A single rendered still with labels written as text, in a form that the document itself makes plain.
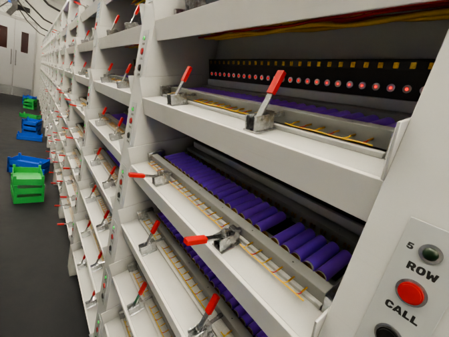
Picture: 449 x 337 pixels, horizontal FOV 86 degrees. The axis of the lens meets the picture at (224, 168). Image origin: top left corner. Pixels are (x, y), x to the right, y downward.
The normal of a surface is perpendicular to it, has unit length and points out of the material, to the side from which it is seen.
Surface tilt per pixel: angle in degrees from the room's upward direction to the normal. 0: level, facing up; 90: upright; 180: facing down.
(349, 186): 108
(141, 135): 90
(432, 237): 90
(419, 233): 90
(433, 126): 90
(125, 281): 18
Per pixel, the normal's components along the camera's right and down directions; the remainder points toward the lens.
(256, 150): -0.81, 0.25
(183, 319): 0.00, -0.91
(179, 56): 0.59, 0.33
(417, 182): -0.77, -0.05
